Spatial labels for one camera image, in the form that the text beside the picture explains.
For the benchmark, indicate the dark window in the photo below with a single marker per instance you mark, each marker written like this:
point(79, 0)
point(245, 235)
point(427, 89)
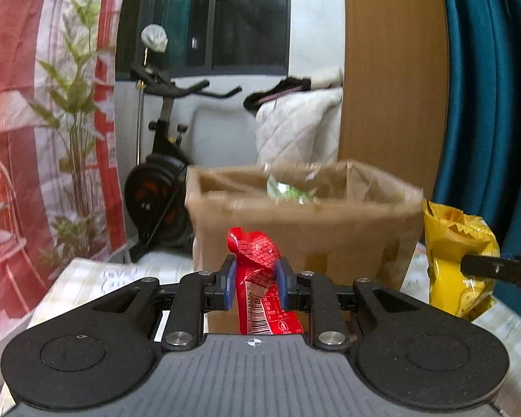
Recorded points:
point(208, 37)

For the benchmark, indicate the black garment on blanket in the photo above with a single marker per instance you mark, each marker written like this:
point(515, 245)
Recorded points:
point(254, 101)

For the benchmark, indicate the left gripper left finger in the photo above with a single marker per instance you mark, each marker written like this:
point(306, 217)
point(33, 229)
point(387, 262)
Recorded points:
point(195, 295)

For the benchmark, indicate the cardboard box with plastic liner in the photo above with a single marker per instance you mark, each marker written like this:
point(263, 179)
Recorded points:
point(366, 223)

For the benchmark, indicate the white quilted blanket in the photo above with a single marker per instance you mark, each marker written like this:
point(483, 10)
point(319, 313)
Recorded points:
point(304, 126)

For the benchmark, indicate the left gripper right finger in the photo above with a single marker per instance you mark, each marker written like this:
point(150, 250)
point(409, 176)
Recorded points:
point(315, 295)

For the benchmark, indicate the yellow chip bag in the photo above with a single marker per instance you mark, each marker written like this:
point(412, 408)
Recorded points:
point(450, 235)

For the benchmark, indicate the lamp with white cover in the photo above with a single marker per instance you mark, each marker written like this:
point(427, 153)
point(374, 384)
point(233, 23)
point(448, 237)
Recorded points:
point(155, 40)

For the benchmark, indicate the black exercise bike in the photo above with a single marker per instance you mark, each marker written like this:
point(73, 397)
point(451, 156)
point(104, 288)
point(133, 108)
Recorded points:
point(154, 191)

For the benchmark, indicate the red printed backdrop cloth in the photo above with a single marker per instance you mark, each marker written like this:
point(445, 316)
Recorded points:
point(60, 194)

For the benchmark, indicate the wooden panel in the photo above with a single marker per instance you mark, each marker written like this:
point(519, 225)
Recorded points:
point(396, 83)

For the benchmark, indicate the green rice cracker bag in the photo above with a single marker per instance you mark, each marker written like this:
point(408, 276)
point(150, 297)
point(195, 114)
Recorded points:
point(285, 192)

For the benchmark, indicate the red snack packet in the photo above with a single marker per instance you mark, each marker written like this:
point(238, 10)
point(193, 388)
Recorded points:
point(259, 309)

